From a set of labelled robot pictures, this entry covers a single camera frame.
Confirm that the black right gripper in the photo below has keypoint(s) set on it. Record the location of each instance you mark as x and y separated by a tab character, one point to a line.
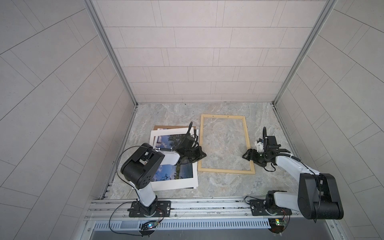
252	157

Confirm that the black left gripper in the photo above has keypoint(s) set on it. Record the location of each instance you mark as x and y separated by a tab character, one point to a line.
198	152

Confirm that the landscape photo print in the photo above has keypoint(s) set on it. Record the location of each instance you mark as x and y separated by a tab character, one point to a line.
171	172

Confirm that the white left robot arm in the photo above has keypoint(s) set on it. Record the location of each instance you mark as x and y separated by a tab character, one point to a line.
148	164

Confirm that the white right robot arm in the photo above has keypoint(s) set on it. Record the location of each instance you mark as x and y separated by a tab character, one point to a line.
318	196

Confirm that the white mat board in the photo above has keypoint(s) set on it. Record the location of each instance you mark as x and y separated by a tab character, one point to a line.
177	184

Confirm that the brown cardboard backing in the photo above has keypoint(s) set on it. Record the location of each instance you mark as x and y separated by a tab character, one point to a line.
169	127

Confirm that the right green circuit board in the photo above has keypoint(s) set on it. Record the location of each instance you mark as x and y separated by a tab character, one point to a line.
278	226

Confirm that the green circuit board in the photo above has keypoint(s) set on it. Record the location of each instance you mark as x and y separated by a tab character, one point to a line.
148	228
278	226

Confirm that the left green circuit board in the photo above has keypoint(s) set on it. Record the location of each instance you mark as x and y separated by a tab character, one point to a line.
148	228

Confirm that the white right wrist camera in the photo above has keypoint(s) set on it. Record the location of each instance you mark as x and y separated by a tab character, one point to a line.
260	145

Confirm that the light wooden picture frame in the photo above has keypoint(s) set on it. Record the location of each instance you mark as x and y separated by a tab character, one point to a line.
252	170

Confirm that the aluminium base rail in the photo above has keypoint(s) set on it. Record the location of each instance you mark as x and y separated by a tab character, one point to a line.
181	214

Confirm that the aluminium corner post right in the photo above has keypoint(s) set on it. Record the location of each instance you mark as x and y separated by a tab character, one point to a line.
324	15

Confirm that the aluminium corner post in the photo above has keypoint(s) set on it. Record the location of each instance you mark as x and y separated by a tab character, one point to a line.
90	7
324	15

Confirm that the aluminium corner post left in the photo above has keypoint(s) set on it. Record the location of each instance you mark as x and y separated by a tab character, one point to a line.
90	7

